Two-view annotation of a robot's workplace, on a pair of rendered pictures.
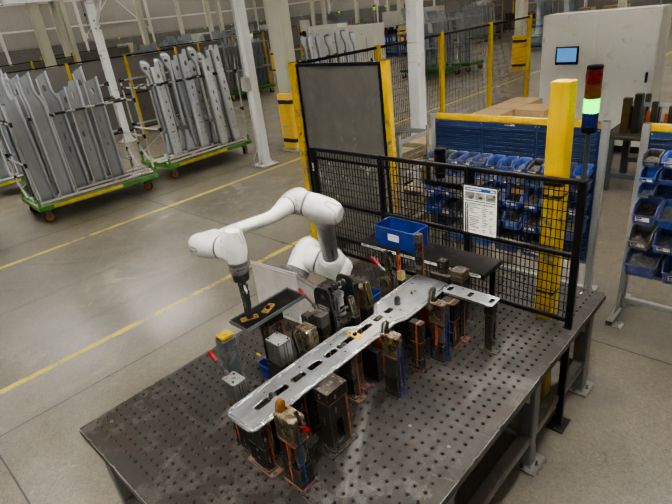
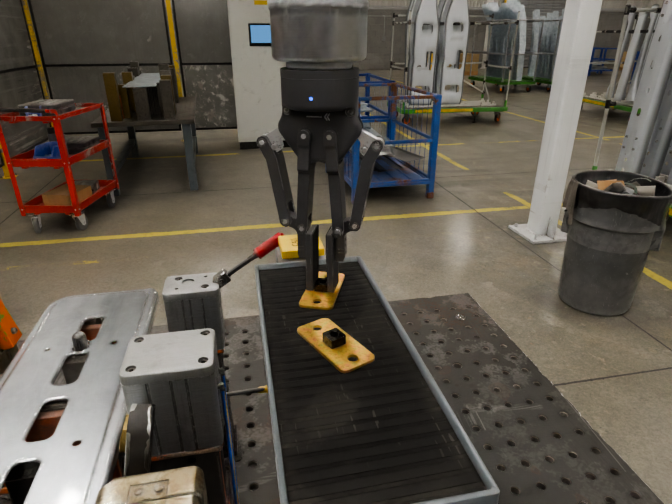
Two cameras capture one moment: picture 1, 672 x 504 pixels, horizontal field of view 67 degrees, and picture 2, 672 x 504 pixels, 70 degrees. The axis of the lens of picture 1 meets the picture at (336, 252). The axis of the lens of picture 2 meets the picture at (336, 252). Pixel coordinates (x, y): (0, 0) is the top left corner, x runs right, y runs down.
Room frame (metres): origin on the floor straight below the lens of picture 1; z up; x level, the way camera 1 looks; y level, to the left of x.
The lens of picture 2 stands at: (2.32, 0.03, 1.43)
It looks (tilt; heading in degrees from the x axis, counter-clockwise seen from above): 24 degrees down; 123
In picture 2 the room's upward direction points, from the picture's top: straight up
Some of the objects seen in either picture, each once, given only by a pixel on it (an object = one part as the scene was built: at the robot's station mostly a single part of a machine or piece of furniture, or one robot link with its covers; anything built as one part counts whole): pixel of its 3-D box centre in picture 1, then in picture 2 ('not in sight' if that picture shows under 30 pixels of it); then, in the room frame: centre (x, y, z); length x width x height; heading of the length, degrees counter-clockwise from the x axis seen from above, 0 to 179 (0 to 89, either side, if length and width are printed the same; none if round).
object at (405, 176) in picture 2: not in sight; (376, 138); (0.01, 4.38, 0.47); 1.20 x 0.80 x 0.95; 136
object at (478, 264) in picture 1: (425, 252); not in sight; (2.80, -0.55, 1.02); 0.90 x 0.22 x 0.03; 44
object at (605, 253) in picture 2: not in sight; (606, 243); (2.25, 2.93, 0.36); 0.54 x 0.50 x 0.73; 44
